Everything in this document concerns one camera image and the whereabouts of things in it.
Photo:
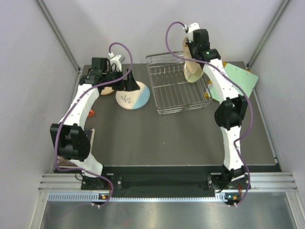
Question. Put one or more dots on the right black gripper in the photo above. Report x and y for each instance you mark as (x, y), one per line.
(189, 44)

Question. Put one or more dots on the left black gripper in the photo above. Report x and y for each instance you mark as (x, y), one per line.
(128, 85)

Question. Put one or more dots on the blue and cream plate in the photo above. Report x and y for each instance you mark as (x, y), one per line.
(135, 99)

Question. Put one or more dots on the green and cream plate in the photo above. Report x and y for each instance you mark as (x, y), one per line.
(192, 71)

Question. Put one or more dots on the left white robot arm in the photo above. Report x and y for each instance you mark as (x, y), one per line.
(73, 124)

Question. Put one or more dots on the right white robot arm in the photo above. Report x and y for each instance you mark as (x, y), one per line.
(232, 105)

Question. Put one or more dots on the orange mug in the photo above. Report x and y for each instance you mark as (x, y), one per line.
(91, 113)

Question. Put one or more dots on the yellow cutting board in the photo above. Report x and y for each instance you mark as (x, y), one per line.
(208, 91)

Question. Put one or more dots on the green cutting board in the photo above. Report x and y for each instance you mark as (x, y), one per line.
(240, 78)

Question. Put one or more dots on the book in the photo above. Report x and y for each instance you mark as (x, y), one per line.
(77, 149)

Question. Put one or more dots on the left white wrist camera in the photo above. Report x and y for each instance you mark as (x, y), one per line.
(116, 62)

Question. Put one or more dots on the wire dish rack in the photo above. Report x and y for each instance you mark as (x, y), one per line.
(172, 93)

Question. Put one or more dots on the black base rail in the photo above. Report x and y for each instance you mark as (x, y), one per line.
(120, 182)

